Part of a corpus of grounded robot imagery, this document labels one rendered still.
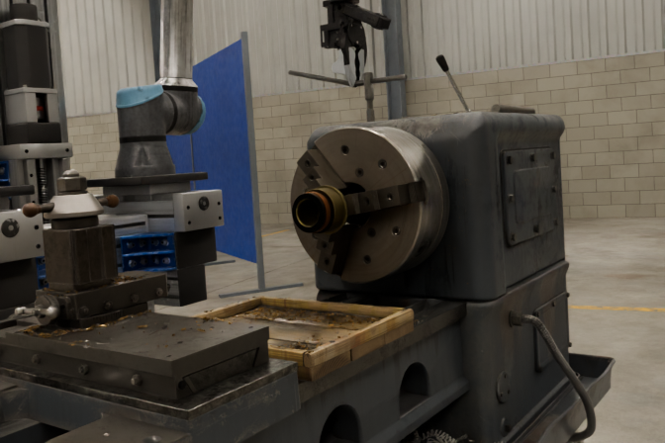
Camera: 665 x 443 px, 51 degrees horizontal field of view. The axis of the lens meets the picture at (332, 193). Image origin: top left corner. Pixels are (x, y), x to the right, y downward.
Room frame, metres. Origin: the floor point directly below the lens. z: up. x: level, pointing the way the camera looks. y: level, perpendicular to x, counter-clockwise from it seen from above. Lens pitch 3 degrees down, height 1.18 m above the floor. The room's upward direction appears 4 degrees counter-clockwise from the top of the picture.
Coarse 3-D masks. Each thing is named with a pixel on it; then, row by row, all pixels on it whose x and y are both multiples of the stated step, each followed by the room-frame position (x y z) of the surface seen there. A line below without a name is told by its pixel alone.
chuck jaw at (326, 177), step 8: (312, 152) 1.39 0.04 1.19; (320, 152) 1.41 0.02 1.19; (304, 160) 1.39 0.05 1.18; (312, 160) 1.38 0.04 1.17; (320, 160) 1.39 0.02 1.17; (304, 168) 1.39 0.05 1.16; (312, 168) 1.36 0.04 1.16; (320, 168) 1.37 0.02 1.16; (328, 168) 1.39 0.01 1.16; (312, 176) 1.36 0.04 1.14; (320, 176) 1.35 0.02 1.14; (328, 176) 1.36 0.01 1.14; (336, 176) 1.39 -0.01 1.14; (312, 184) 1.33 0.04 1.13; (320, 184) 1.32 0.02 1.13; (328, 184) 1.34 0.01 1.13; (336, 184) 1.36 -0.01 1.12; (344, 184) 1.38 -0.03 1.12; (352, 184) 1.39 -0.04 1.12; (344, 192) 1.40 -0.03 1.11
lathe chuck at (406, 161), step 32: (352, 128) 1.37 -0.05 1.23; (384, 128) 1.42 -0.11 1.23; (352, 160) 1.37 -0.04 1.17; (384, 160) 1.33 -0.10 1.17; (416, 160) 1.33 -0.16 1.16; (352, 192) 1.46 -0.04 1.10; (384, 224) 1.33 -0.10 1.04; (416, 224) 1.29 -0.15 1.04; (352, 256) 1.38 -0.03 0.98; (384, 256) 1.34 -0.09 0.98; (416, 256) 1.35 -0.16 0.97
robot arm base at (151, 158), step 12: (120, 144) 1.74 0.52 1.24; (132, 144) 1.71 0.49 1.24; (144, 144) 1.71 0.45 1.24; (156, 144) 1.73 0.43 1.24; (120, 156) 1.72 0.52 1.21; (132, 156) 1.70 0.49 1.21; (144, 156) 1.71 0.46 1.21; (156, 156) 1.72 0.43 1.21; (168, 156) 1.75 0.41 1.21; (120, 168) 1.71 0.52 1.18; (132, 168) 1.69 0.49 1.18; (144, 168) 1.69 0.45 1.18; (156, 168) 1.71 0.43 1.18; (168, 168) 1.73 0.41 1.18
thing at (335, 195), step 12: (312, 192) 1.26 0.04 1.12; (324, 192) 1.27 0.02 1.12; (336, 192) 1.29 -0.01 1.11; (300, 204) 1.28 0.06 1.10; (312, 204) 1.32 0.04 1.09; (324, 204) 1.25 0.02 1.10; (336, 204) 1.27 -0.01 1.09; (300, 216) 1.29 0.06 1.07; (312, 216) 1.32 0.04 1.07; (324, 216) 1.24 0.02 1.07; (336, 216) 1.27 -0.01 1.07; (300, 228) 1.27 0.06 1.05; (312, 228) 1.26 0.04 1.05; (324, 228) 1.28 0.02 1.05; (336, 228) 1.29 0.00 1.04
